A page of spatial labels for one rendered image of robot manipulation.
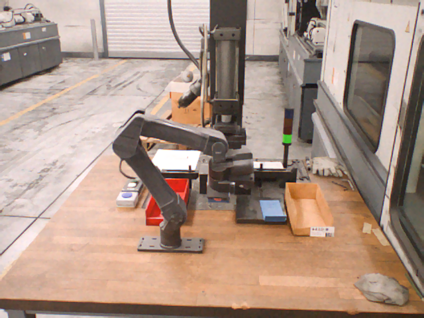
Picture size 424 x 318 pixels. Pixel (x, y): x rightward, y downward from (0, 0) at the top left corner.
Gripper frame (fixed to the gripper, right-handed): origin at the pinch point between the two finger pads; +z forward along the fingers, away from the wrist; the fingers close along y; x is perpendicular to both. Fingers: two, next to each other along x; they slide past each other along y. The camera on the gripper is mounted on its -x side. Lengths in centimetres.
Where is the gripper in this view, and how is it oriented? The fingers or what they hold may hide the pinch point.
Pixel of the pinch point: (218, 198)
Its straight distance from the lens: 131.8
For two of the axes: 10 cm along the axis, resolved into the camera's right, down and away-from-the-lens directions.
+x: -10.0, -0.4, 0.4
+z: 0.0, 5.9, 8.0
